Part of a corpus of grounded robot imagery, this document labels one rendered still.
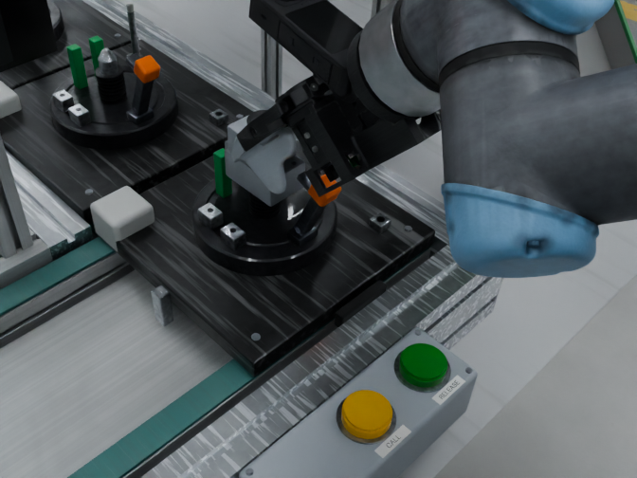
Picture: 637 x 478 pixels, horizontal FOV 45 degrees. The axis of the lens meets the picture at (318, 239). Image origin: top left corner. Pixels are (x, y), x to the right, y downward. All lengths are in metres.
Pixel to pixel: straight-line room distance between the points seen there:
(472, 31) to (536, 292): 0.51
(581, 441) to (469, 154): 0.44
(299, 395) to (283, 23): 0.29
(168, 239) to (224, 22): 0.64
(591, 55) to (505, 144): 0.62
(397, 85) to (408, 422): 0.28
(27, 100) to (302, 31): 0.48
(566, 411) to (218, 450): 0.35
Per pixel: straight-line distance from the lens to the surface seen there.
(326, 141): 0.56
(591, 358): 0.85
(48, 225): 0.80
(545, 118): 0.39
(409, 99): 0.49
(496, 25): 0.41
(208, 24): 1.32
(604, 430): 0.80
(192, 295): 0.69
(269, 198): 0.68
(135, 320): 0.75
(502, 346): 0.82
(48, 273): 0.77
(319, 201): 0.65
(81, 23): 1.11
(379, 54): 0.49
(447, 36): 0.43
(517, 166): 0.38
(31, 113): 0.94
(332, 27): 0.57
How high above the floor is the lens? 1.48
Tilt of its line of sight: 44 degrees down
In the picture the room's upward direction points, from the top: 3 degrees clockwise
